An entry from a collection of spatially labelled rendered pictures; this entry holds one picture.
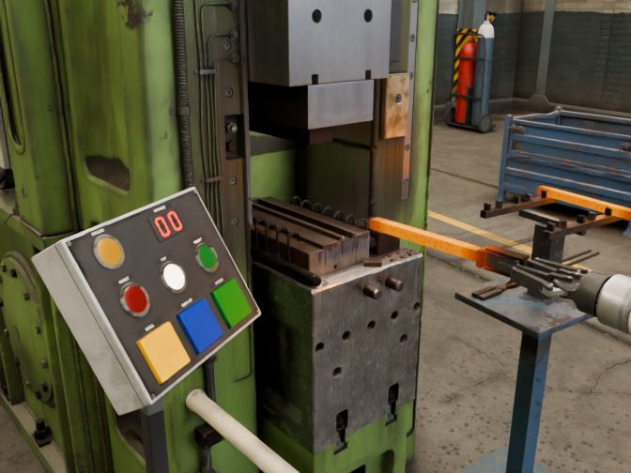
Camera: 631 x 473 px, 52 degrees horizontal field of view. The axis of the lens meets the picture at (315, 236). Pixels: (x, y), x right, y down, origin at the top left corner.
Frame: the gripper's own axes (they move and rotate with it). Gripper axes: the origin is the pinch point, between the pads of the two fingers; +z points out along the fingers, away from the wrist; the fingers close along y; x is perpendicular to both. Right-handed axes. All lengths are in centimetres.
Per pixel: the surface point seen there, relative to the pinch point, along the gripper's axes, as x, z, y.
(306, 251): -8.8, 45.1, -12.2
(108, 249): 10, 28, -66
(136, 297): 3, 24, -64
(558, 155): -61, 187, 350
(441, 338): -108, 110, 126
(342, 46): 37, 44, -3
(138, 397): -10, 16, -69
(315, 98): 27, 44, -11
